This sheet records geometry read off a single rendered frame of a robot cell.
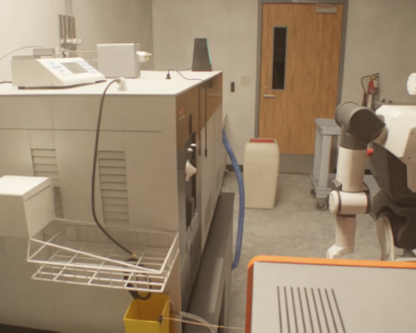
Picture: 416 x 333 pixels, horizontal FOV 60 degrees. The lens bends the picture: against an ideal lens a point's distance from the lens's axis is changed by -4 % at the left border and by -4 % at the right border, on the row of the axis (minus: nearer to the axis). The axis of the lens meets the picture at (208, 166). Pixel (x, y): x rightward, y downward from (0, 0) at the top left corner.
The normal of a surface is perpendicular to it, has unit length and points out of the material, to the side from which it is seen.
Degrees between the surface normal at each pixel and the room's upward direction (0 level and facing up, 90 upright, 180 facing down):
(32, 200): 90
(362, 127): 90
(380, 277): 0
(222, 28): 90
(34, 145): 90
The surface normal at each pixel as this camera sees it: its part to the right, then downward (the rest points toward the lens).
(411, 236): -0.03, 0.29
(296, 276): 0.00, -0.96
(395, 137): -0.72, 0.11
